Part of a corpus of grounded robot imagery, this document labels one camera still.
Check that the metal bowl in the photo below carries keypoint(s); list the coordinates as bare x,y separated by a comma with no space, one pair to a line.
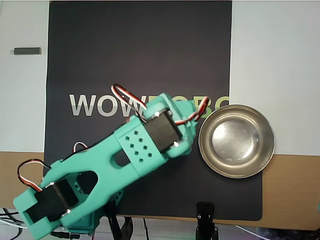
236,141

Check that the black mat with WOWROBO print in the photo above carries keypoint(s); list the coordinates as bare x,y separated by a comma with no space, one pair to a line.
150,37

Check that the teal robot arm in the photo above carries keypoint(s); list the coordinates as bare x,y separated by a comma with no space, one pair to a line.
105,160

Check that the teal gripper black servo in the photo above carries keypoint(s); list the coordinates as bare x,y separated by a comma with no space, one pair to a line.
193,113

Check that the white paper sheet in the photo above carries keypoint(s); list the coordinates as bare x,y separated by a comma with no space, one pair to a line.
275,50
22,100

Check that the black clamp right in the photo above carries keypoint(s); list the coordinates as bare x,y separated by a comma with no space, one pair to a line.
205,215

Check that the teal robot base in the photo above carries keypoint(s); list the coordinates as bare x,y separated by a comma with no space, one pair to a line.
86,226

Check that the black table clamp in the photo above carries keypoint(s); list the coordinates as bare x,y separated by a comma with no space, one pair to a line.
115,225

